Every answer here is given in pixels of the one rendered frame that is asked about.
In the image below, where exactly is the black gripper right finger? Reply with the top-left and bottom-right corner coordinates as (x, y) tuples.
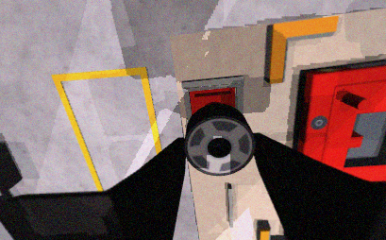
(253, 133), (386, 240)

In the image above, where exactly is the yellow tape outline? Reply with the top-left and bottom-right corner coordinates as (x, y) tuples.
(52, 67), (161, 191)

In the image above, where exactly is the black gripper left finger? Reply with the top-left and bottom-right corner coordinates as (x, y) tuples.
(0, 137), (186, 240)

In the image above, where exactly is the black rubber tyre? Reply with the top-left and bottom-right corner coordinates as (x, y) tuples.
(184, 104), (256, 176)

